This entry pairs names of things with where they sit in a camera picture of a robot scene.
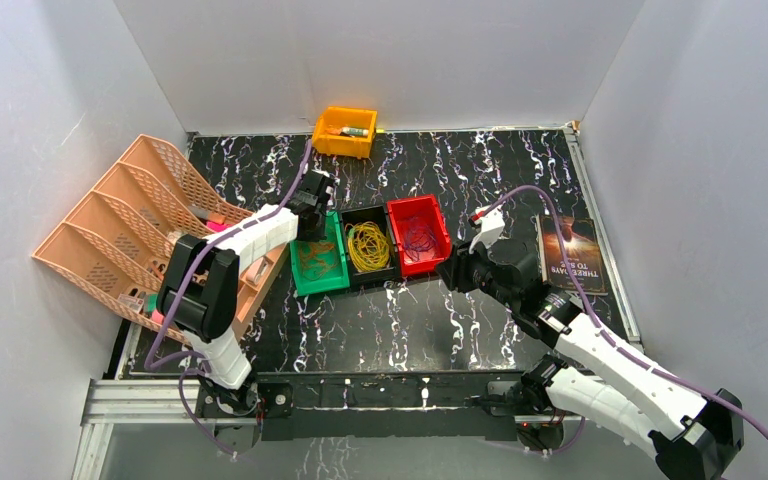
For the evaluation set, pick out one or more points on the dark book three days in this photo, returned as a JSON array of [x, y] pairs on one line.
[[579, 239]]

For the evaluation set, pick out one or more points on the green battery in bin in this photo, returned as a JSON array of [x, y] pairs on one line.
[[352, 132]]

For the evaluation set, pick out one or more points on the red plastic bin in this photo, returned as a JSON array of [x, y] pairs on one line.
[[420, 232]]

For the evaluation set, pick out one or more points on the green plastic bin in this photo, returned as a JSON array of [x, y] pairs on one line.
[[320, 267]]

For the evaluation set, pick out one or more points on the pink plastic file organizer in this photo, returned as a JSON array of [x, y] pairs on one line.
[[116, 242]]

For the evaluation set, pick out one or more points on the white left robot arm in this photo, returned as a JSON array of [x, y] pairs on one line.
[[199, 291]]

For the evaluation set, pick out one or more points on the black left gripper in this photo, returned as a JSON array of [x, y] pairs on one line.
[[317, 221]]

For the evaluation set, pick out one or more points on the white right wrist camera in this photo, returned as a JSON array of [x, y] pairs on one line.
[[489, 224]]

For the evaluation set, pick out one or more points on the black plastic bin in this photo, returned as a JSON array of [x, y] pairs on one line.
[[371, 251]]

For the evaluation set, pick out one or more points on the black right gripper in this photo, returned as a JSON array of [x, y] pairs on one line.
[[455, 269]]

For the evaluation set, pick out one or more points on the yellow plastic bin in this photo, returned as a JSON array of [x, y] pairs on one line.
[[325, 140]]

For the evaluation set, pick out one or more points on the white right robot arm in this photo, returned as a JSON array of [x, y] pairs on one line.
[[596, 374]]

